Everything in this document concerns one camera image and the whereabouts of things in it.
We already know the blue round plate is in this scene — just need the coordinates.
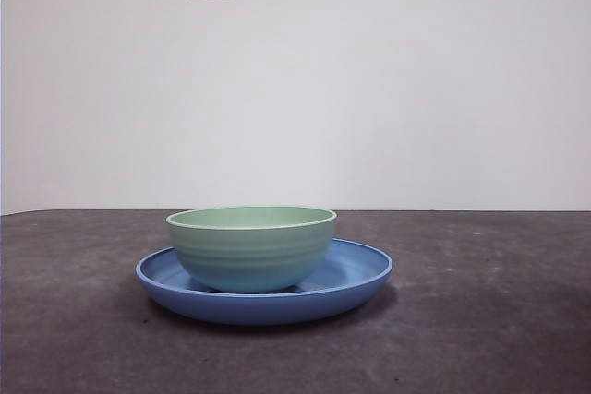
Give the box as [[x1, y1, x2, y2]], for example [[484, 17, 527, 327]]
[[135, 236, 395, 326]]

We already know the green ribbed bowl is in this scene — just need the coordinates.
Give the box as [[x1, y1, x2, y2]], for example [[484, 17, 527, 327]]
[[165, 205, 338, 294]]

